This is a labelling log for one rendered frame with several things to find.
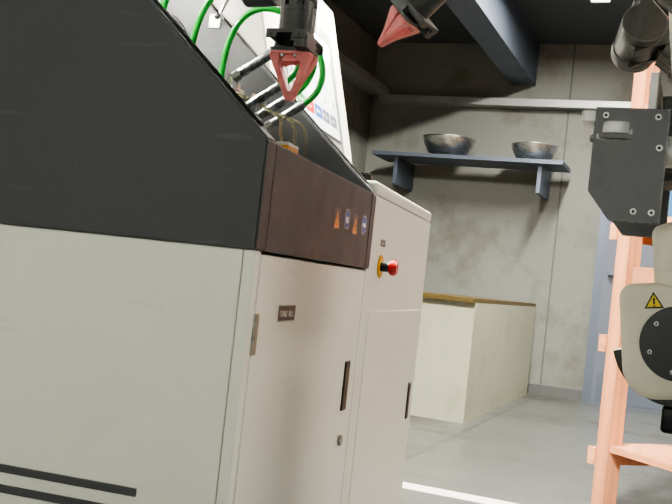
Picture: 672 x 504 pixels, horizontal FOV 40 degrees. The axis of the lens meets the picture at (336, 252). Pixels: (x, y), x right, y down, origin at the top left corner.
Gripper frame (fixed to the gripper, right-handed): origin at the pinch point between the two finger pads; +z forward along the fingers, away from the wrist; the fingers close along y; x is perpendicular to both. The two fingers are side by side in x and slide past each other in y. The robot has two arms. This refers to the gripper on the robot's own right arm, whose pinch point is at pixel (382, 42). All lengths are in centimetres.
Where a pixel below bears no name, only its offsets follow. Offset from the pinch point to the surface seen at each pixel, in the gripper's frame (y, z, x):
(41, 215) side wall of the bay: -13, 46, 55
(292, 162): -24.9, 15.2, 35.0
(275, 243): -35, 23, 39
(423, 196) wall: 206, 168, -572
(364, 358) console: -38, 50, -25
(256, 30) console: 33.0, 23.3, -12.9
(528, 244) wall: 118, 125, -587
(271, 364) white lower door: -47, 37, 34
